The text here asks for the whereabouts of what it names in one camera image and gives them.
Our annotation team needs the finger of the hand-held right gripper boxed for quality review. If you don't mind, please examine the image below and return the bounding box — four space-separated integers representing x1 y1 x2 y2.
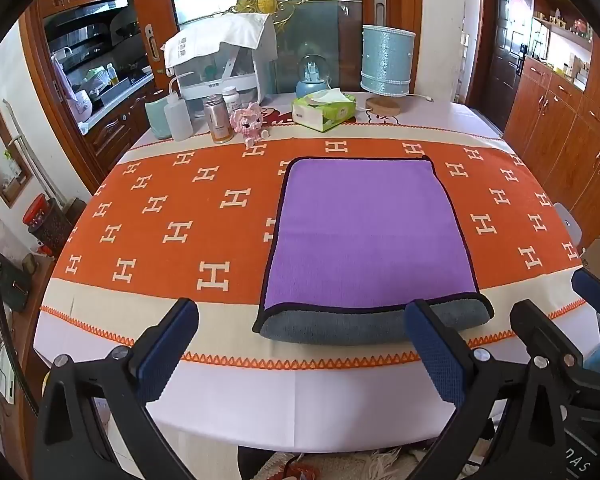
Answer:
509 299 587 377
571 268 600 324

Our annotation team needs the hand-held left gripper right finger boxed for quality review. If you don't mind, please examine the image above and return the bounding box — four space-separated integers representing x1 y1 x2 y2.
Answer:
403 298 570 480

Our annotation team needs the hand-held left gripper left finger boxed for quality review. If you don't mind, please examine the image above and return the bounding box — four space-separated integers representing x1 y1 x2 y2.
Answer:
32 297 201 480

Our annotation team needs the purple and grey towel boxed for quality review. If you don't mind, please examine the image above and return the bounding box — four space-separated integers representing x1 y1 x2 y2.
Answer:
252 155 495 346

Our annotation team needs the orange patterned blanket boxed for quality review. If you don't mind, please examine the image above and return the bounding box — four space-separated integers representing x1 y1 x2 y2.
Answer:
39 122 590 372

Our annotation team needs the wooden floor cabinet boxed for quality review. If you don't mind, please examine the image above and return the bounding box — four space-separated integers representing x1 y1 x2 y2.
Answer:
501 54 600 243

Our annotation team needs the pale green cup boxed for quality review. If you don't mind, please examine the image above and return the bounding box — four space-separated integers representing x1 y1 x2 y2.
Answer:
144 90 174 141

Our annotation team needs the white squeeze bottle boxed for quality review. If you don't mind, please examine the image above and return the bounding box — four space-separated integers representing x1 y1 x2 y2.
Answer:
162 75 195 142

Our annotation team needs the metallic brown bottle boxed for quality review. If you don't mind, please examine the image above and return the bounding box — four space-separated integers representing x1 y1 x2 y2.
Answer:
202 95 235 145

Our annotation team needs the dark entry door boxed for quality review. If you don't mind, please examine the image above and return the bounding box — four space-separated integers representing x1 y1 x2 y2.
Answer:
486 0 532 134

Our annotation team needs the pink block toy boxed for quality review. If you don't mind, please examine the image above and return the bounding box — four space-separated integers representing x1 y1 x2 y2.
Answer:
229 101 271 149

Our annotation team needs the green tissue box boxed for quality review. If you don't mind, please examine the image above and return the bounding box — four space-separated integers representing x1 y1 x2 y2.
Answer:
291 87 357 134

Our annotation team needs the white countertop appliance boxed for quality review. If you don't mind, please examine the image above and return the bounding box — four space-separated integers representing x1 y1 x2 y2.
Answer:
172 35 279 107

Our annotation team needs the blue table lamp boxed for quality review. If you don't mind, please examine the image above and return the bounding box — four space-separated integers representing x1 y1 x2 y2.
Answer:
360 24 415 117

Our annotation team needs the blue snow globe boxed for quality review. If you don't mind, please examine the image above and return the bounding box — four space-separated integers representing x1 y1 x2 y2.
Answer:
295 54 334 99

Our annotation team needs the white cloth cover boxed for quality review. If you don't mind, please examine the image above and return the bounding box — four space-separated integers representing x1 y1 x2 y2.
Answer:
163 12 273 70

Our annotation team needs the glass sliding door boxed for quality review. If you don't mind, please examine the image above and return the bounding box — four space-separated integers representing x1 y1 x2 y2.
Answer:
164 0 398 97

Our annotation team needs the black cable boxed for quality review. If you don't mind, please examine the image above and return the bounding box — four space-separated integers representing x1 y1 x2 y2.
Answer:
0 202 40 413

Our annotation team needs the wooden wall shelf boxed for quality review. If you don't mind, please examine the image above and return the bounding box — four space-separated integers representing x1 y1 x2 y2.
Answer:
529 0 595 92

